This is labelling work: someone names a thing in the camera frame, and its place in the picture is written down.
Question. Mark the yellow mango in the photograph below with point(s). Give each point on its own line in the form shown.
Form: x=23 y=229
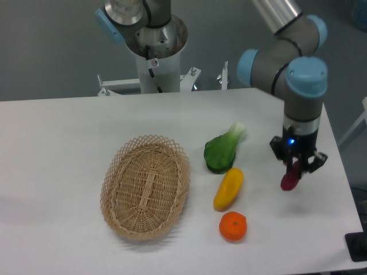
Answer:
x=228 y=189

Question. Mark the woven wicker basket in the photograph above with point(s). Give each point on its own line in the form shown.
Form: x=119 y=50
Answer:
x=145 y=188

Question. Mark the blue object top right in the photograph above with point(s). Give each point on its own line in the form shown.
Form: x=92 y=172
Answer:
x=359 y=12

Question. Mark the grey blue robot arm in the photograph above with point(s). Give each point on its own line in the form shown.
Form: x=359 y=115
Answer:
x=288 y=71

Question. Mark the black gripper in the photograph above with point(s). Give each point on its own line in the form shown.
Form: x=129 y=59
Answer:
x=298 y=143

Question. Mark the purple sweet potato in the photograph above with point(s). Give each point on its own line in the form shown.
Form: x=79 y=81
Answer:
x=291 y=177

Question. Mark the orange tangerine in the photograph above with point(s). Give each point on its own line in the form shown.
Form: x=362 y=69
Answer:
x=233 y=226

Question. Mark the white frame right edge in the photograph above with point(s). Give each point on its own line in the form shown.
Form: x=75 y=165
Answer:
x=356 y=128

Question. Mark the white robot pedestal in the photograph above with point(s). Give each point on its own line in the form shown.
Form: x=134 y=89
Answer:
x=157 y=53

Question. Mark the black device at edge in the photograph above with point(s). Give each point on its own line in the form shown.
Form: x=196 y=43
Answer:
x=356 y=243

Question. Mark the white metal base frame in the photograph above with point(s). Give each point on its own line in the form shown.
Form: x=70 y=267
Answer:
x=187 y=83

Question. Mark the green bok choy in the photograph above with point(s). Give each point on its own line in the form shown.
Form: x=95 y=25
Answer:
x=220 y=152

